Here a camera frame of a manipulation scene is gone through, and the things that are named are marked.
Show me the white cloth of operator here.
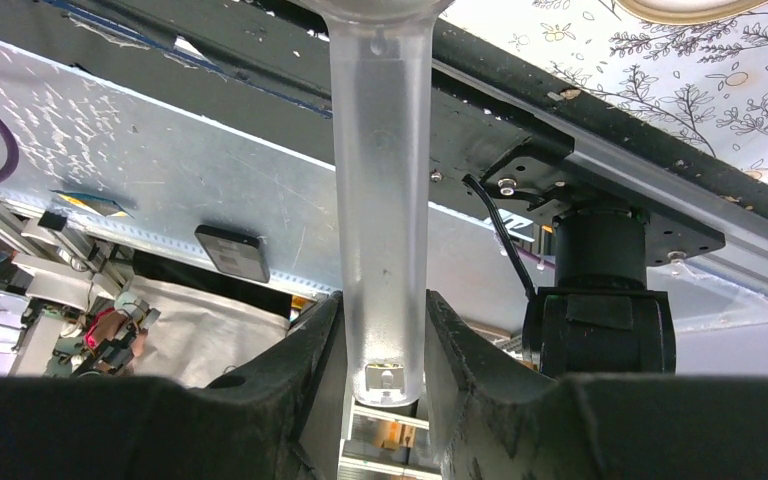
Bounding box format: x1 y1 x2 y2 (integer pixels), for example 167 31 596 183
128 276 290 388

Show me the clear plastic scoop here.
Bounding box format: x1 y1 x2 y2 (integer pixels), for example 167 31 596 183
310 1 446 407

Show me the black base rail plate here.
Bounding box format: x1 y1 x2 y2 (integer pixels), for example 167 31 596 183
60 1 768 266

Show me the black small device box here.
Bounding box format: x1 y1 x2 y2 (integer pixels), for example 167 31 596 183
194 225 270 283

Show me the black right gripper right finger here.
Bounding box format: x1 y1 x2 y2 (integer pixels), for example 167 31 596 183
424 290 554 479

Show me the floral tablecloth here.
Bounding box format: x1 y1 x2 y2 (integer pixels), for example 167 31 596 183
442 1 768 184

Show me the white round jar lid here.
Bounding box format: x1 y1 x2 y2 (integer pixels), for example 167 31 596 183
615 0 768 25

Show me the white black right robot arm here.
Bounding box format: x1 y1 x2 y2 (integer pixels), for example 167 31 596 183
147 210 677 479

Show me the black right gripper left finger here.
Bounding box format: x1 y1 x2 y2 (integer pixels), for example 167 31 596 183
205 293 347 479

